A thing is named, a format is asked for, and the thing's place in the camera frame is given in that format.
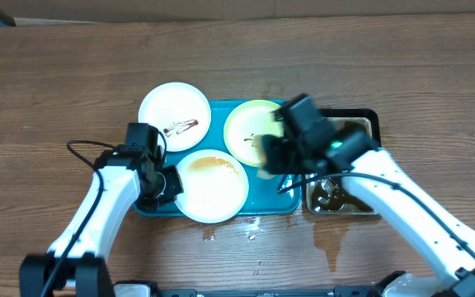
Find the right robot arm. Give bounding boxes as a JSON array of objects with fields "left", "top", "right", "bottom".
[{"left": 255, "top": 128, "right": 475, "bottom": 296}]

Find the white plate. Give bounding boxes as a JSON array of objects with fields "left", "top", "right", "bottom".
[
  {"left": 138, "top": 82, "right": 211, "bottom": 153},
  {"left": 175, "top": 149, "right": 249, "bottom": 224}
]

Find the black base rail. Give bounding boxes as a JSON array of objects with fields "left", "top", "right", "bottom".
[{"left": 113, "top": 280, "right": 407, "bottom": 297}]

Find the teal yellow sponge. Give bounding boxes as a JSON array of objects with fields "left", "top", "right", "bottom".
[{"left": 254, "top": 134, "right": 279, "bottom": 180}]

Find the yellow-green rimmed plate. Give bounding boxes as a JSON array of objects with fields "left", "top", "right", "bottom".
[{"left": 223, "top": 100, "right": 283, "bottom": 167}]

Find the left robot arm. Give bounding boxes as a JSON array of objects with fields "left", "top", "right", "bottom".
[{"left": 19, "top": 141, "right": 183, "bottom": 297}]

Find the black rinse tray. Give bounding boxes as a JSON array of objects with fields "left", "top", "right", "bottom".
[{"left": 301, "top": 108, "right": 381, "bottom": 216}]

